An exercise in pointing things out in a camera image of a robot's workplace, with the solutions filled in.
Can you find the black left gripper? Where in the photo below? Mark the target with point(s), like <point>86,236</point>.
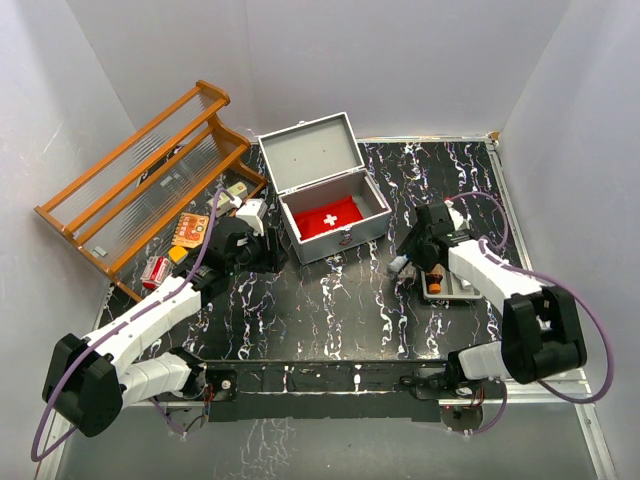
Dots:
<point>268,263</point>

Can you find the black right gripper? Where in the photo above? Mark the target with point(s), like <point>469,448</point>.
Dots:
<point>408,246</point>

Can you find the blue white tube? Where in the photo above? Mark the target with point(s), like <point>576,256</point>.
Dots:
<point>398,264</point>

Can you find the brown medicine bottle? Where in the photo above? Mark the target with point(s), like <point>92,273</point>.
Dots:
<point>434,280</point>

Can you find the red first aid pouch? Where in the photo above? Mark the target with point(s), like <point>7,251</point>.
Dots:
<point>327,218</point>

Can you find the grey plastic tray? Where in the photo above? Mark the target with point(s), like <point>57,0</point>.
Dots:
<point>452,289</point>

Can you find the silver metal medicine case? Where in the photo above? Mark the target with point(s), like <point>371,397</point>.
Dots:
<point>317,162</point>

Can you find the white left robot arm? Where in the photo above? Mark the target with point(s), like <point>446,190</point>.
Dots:
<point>91,379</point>

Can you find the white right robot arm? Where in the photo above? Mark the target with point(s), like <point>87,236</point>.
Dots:
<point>541,332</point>

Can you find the white medicine box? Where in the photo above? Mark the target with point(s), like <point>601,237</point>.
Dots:
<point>226,203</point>

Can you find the orange patterned packet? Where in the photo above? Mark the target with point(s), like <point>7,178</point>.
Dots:
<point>190,230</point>

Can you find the orange yellow small block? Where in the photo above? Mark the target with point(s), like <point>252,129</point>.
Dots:
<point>177,254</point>

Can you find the red white small box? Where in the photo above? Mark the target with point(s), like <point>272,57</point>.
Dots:
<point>157,269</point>

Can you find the wooden shelf rack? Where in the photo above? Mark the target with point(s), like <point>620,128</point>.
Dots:
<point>133,194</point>

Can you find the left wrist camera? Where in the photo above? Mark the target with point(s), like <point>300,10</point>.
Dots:
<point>252,213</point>

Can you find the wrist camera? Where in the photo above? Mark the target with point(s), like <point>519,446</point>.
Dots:
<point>252,213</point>
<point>457,215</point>

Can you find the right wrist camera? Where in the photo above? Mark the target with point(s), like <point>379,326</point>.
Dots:
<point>457,215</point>

